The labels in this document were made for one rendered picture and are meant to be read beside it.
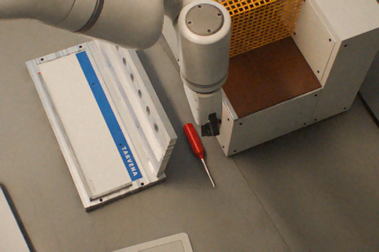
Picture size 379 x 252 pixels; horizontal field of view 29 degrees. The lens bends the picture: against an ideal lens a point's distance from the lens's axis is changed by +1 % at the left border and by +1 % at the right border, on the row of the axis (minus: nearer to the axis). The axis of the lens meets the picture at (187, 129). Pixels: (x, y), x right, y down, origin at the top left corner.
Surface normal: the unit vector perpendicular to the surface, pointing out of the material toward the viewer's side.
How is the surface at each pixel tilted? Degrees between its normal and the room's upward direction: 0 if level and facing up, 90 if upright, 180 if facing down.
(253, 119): 90
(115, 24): 77
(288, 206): 0
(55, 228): 0
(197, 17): 5
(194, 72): 92
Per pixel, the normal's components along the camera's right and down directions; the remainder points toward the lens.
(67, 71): 0.04, -0.47
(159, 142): -0.89, 0.25
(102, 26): 0.40, 0.77
